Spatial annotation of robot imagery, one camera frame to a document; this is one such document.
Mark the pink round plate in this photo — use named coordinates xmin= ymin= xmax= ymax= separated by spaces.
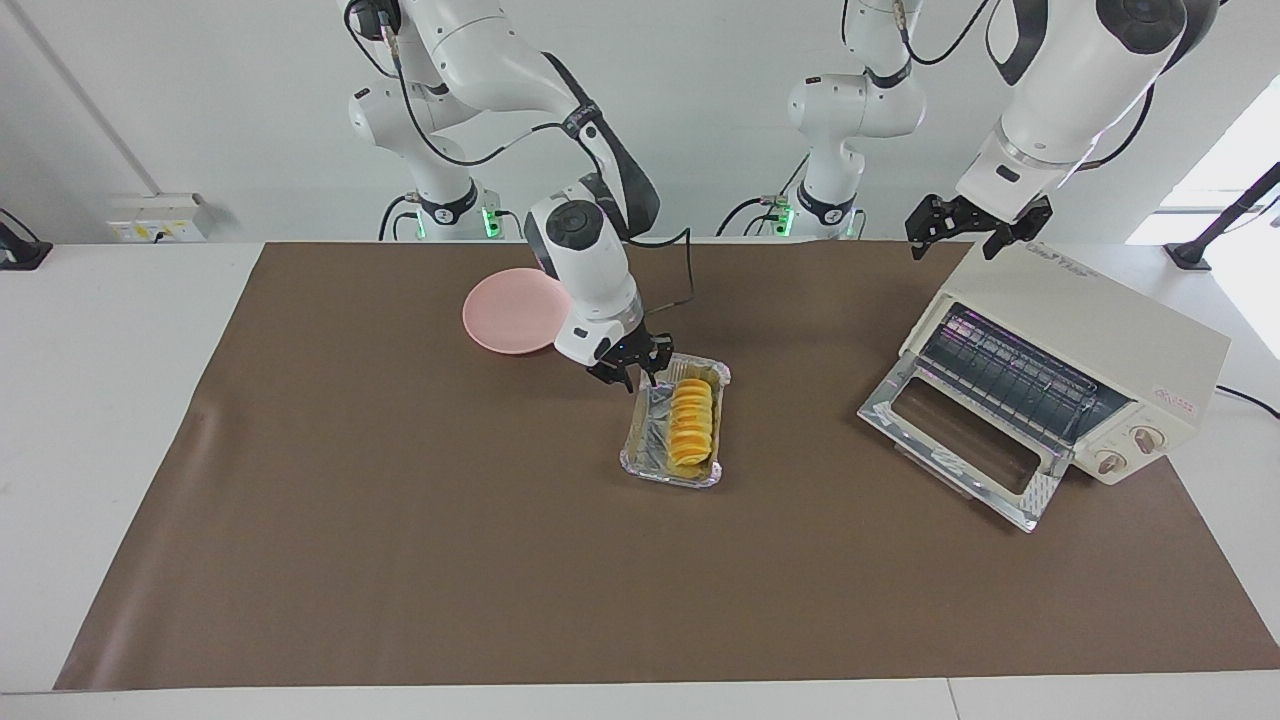
xmin=462 ymin=267 xmax=573 ymax=356

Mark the chrome glass oven door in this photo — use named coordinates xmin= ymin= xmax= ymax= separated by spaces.
xmin=857 ymin=358 xmax=1076 ymax=534

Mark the black clamp stand base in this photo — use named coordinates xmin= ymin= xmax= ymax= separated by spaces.
xmin=0 ymin=208 xmax=53 ymax=271

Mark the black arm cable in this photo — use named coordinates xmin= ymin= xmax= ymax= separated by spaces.
xmin=840 ymin=0 xmax=1156 ymax=171
xmin=345 ymin=0 xmax=696 ymax=321

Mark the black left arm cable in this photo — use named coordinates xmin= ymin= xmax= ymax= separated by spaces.
xmin=840 ymin=0 xmax=1156 ymax=171

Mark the black oven power cord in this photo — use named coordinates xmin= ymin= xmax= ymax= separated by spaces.
xmin=1215 ymin=385 xmax=1280 ymax=421

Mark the brown paper table mat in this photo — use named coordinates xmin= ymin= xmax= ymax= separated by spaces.
xmin=53 ymin=240 xmax=1280 ymax=693

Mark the white toaster oven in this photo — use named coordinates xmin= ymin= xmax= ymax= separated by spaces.
xmin=900 ymin=238 xmax=1233 ymax=488

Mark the aluminium foil tray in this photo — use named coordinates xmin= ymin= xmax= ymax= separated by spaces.
xmin=618 ymin=352 xmax=732 ymax=491

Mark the metal oven wire rack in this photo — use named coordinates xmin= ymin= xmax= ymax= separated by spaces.
xmin=918 ymin=305 xmax=1131 ymax=456

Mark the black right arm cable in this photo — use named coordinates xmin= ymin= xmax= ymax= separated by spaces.
xmin=345 ymin=0 xmax=696 ymax=321

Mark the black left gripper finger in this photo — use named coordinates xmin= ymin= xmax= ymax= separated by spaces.
xmin=985 ymin=200 xmax=1053 ymax=261
xmin=905 ymin=197 xmax=949 ymax=261

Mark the sliced golden bread loaf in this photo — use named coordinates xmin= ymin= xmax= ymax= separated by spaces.
xmin=667 ymin=377 xmax=717 ymax=469

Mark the white wall socket box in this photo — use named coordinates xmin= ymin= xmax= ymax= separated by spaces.
xmin=105 ymin=193 xmax=211 ymax=244

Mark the black angled stand pole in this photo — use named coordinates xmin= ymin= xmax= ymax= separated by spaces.
xmin=1165 ymin=160 xmax=1280 ymax=271

